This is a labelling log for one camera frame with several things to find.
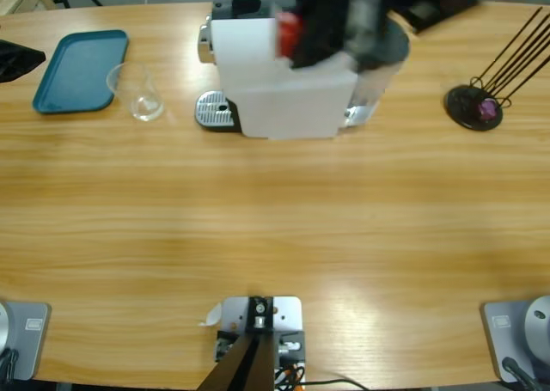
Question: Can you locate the thin black cable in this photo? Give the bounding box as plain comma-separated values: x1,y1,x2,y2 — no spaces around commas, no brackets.
300,378,371,391

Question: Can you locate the black capsule holder with rods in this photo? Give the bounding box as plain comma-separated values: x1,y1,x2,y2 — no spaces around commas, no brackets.
444,7,550,132

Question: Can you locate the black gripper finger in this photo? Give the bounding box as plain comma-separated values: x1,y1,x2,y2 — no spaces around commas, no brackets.
0,40,46,83

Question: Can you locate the black base cable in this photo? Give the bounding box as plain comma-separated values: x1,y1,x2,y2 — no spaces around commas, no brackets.
501,356,541,391
0,347,21,383

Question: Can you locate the red coffee capsule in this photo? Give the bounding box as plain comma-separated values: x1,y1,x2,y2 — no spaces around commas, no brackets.
273,11,303,60

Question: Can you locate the white capsule coffee machine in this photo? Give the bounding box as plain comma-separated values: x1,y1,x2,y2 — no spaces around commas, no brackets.
198,0,362,142

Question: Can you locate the clear glass cup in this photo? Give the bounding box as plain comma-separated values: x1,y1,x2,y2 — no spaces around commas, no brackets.
106,62,166,123

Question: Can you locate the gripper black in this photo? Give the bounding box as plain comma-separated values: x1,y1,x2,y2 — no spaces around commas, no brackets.
291,0,390,72

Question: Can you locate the orange cable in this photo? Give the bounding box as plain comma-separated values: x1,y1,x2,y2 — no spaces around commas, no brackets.
274,363,307,386

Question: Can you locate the white tape tag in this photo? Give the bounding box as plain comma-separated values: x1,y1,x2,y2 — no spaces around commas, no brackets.
198,302,223,327

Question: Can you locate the silver drip tray grid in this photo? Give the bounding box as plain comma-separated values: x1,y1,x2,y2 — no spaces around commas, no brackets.
195,89,242,133

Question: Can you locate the clear water tank black lid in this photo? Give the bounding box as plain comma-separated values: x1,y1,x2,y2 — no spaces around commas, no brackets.
343,15,413,129

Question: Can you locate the white mount block dark post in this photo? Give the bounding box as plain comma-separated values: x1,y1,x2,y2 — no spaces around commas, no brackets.
197,295,307,391

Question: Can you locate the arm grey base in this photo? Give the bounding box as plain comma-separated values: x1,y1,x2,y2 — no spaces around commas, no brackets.
480,295,550,384
0,300,52,382

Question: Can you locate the teal plastic tray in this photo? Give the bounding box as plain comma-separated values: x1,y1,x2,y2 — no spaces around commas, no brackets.
32,29,130,115

